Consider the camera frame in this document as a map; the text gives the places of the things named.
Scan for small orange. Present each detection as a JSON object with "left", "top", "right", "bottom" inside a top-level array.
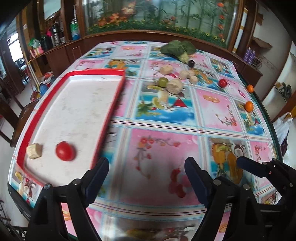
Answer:
[
  {"left": 246, "top": 84, "right": 254, "bottom": 93},
  {"left": 244, "top": 101, "right": 254, "bottom": 113}
]

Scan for large corn cob piece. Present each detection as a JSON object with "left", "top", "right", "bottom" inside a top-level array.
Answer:
[{"left": 26, "top": 143, "right": 43, "bottom": 159}]

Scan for red cherry tomato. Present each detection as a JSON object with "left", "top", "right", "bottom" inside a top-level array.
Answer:
[{"left": 218, "top": 78, "right": 228, "bottom": 88}]

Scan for green grape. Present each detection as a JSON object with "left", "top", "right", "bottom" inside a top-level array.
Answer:
[{"left": 158, "top": 77, "right": 169, "bottom": 88}]

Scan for red rimmed white tray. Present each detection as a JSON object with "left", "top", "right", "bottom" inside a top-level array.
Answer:
[{"left": 16, "top": 69, "right": 125, "bottom": 186}]

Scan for colourful fruit print tablecloth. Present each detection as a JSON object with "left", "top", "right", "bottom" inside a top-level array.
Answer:
[{"left": 8, "top": 41, "right": 281, "bottom": 240}]

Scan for purple bottles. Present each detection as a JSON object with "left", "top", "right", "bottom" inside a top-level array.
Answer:
[{"left": 243, "top": 47, "right": 255, "bottom": 65}]

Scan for dark purple plum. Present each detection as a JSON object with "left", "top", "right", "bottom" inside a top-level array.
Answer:
[{"left": 188, "top": 60, "right": 195, "bottom": 68}]

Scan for wooden sideboard cabinet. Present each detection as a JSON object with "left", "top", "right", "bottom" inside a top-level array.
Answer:
[{"left": 42, "top": 30, "right": 262, "bottom": 86}]

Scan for green leafy cabbage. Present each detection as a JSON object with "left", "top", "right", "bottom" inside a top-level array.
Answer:
[{"left": 160, "top": 40, "right": 196, "bottom": 64}]

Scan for green water bottle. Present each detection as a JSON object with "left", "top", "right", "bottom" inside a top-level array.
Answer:
[{"left": 70, "top": 18, "right": 80, "bottom": 41}]

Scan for steel thermos pot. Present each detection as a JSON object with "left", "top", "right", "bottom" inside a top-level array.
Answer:
[{"left": 51, "top": 21, "right": 65, "bottom": 46}]

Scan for flower glass screen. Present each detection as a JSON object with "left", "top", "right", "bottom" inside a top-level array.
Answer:
[{"left": 82, "top": 0, "right": 239, "bottom": 47}]

